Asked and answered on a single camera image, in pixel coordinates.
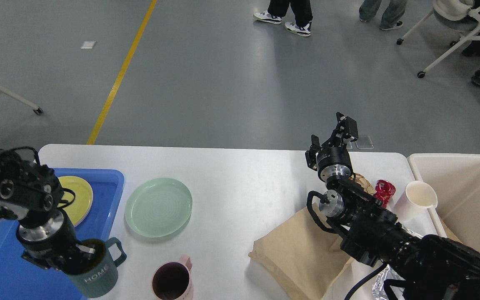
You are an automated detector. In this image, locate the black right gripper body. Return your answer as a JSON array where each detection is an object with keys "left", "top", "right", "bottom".
[{"left": 316, "top": 142, "right": 354, "bottom": 182}]

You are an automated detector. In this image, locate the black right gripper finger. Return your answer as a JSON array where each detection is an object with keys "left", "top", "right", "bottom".
[
  {"left": 327, "top": 112, "right": 359, "bottom": 148},
  {"left": 305, "top": 134, "right": 322, "bottom": 170}
]

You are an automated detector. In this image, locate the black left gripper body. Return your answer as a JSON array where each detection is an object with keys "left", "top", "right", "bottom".
[{"left": 16, "top": 209, "right": 80, "bottom": 271}]

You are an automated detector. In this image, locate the teal HOME mug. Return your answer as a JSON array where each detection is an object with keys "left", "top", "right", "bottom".
[{"left": 62, "top": 237, "right": 127, "bottom": 298}]

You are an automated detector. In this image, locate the mint green plate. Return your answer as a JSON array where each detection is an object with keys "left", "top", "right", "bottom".
[{"left": 124, "top": 178, "right": 193, "bottom": 238}]

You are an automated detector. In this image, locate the pink HOME mug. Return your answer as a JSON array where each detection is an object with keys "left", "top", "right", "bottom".
[{"left": 151, "top": 255, "right": 194, "bottom": 300}]

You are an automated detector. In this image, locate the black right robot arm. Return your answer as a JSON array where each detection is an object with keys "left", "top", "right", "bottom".
[{"left": 305, "top": 112, "right": 480, "bottom": 300}]

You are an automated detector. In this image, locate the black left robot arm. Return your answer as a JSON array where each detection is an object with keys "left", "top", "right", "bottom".
[{"left": 0, "top": 148, "right": 100, "bottom": 274}]

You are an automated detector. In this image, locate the floor outlet plate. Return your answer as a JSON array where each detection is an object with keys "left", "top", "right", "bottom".
[{"left": 346, "top": 135, "right": 375, "bottom": 150}]

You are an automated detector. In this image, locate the yellow plate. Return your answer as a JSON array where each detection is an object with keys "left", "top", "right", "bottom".
[{"left": 58, "top": 175, "right": 93, "bottom": 227}]

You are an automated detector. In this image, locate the crumpled brown paper ball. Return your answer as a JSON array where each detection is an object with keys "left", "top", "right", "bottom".
[{"left": 350, "top": 173, "right": 376, "bottom": 195}]

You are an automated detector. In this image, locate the red crumpled wrapper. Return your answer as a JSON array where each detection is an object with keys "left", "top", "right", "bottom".
[{"left": 374, "top": 179, "right": 396, "bottom": 208}]

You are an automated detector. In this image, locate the blue plastic tray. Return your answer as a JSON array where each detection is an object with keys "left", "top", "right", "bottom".
[{"left": 0, "top": 168, "right": 124, "bottom": 300}]

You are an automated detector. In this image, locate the white paper cup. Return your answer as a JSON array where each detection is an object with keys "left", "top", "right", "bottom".
[{"left": 392, "top": 180, "right": 438, "bottom": 222}]

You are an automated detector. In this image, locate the brown paper bag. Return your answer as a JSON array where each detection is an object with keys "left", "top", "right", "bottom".
[{"left": 248, "top": 207, "right": 353, "bottom": 300}]

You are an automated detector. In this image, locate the person in jeans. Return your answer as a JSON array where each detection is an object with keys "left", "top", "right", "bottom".
[{"left": 359, "top": 0, "right": 408, "bottom": 31}]

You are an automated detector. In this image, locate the person in grey sweater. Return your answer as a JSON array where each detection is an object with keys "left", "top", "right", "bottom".
[{"left": 253, "top": 0, "right": 314, "bottom": 37}]

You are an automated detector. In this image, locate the beige plastic bin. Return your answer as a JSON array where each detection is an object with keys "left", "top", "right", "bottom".
[{"left": 407, "top": 153, "right": 480, "bottom": 251}]

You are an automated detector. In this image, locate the crumpled aluminium foil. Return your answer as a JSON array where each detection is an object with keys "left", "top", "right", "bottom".
[{"left": 372, "top": 227, "right": 424, "bottom": 300}]

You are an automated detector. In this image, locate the white office chair right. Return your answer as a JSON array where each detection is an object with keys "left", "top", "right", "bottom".
[{"left": 396, "top": 0, "right": 480, "bottom": 78}]

